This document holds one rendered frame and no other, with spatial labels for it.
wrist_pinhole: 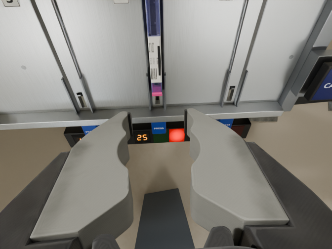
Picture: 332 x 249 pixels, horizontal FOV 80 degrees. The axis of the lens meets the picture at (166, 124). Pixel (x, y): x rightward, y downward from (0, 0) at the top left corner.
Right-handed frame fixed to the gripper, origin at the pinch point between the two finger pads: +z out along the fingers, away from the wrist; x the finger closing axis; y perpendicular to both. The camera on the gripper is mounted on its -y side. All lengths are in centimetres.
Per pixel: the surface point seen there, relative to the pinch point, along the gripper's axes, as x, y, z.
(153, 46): -0.1, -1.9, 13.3
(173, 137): 2.6, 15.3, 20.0
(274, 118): 60, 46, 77
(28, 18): -13.2, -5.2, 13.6
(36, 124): -17.7, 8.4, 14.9
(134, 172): -14, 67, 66
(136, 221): -14, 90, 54
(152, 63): -0.3, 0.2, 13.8
